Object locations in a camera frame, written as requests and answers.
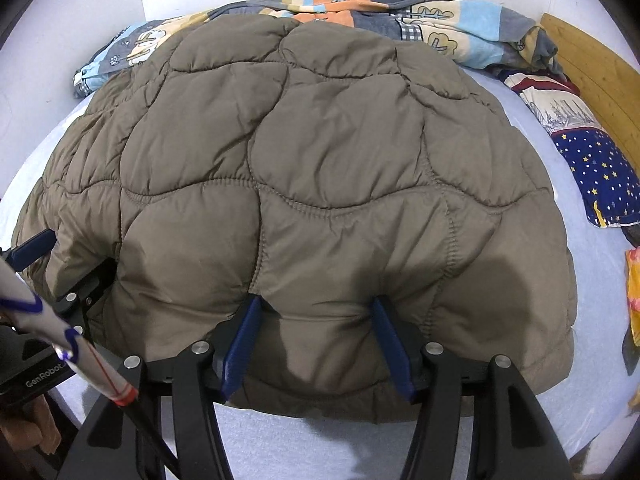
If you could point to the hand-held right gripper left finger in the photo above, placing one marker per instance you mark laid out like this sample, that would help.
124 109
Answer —
240 345

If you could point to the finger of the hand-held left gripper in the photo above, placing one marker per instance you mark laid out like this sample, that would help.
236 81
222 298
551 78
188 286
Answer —
30 250
85 295

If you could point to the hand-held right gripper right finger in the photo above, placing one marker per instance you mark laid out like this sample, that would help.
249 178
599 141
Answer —
395 350

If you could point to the olive quilted jacket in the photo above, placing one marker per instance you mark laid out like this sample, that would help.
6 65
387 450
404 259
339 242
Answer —
325 160

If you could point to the person's left hand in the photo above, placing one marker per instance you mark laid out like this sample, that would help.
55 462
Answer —
25 430

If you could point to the yellow and pink floral cloth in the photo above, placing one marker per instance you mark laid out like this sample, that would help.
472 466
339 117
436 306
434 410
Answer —
634 290

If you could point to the navy star print pillow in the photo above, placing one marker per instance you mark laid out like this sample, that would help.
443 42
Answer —
600 170

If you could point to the white and red printed pillow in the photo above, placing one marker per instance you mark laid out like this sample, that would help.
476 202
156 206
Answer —
555 105

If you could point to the patchwork cartoon quilt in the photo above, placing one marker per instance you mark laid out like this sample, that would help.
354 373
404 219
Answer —
450 20

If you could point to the wooden headboard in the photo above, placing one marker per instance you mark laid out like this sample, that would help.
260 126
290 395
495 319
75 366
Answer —
600 70

